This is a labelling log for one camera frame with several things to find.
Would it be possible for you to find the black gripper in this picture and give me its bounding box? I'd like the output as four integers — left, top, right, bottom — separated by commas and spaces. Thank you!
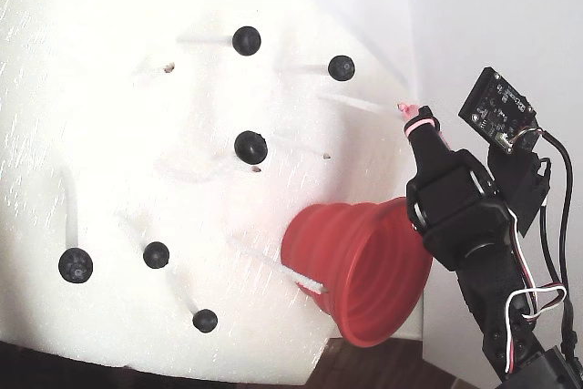
397, 103, 519, 271

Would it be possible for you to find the red collapsible cup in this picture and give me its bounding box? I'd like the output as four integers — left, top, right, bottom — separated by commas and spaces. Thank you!
281, 197, 434, 348

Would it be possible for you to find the dark blueberry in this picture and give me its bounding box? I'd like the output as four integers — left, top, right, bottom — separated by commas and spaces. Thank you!
233, 129, 269, 165
231, 26, 262, 57
327, 55, 356, 83
57, 247, 95, 285
142, 241, 171, 270
191, 308, 219, 333

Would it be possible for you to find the white foam board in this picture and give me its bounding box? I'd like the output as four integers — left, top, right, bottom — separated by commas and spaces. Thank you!
0, 0, 427, 385

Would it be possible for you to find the black camera circuit board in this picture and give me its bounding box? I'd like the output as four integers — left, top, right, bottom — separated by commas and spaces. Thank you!
457, 67, 543, 156

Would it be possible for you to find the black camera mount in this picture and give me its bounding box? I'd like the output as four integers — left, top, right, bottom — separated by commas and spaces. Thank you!
486, 142, 555, 238

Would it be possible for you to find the thin black cable white sleeve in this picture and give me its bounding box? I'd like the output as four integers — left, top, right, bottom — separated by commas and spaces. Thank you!
539, 156, 570, 308

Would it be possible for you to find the thick black cable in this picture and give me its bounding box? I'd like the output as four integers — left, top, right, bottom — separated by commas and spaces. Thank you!
539, 128, 582, 358

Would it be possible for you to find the white red black servo wire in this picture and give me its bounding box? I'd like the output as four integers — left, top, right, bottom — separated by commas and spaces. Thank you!
503, 218, 569, 374

